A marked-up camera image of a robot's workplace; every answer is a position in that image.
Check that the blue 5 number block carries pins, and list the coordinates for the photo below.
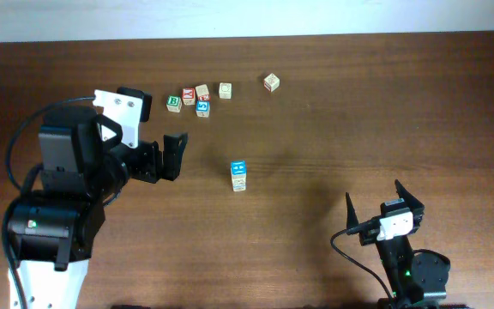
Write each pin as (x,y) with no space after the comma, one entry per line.
(203,109)

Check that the wooden block red I side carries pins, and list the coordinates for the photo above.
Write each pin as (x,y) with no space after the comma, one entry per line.
(271,82)

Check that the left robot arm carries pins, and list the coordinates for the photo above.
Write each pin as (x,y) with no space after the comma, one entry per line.
(90,150)

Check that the plain wooden apple block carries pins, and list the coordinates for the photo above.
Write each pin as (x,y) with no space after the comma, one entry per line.
(225,90)

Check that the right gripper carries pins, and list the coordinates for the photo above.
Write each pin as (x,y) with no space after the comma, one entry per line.
(414,206)

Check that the red Y letter block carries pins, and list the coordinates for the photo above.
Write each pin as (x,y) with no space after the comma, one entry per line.
(188,96)

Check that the wooden block with red side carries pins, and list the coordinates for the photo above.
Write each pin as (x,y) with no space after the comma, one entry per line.
(202,92)

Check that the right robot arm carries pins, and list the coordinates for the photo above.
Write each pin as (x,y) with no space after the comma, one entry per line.
(417,278)

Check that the green B letter block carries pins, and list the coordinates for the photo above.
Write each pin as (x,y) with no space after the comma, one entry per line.
(174,103)

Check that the plain wooden engraved block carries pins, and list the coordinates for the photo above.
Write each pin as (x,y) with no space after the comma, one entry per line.
(239,182)

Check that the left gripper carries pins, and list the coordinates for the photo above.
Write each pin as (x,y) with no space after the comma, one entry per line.
(152,161)

